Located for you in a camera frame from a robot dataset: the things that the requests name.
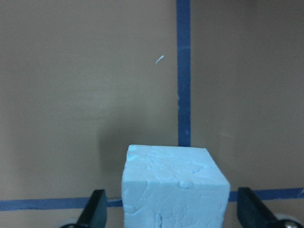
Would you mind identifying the light blue foam block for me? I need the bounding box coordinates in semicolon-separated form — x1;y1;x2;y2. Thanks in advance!
121;145;230;228

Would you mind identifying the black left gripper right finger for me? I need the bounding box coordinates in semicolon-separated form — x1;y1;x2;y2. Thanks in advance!
237;187;283;228

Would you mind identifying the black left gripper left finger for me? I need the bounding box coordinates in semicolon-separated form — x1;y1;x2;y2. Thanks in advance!
75;190;107;228

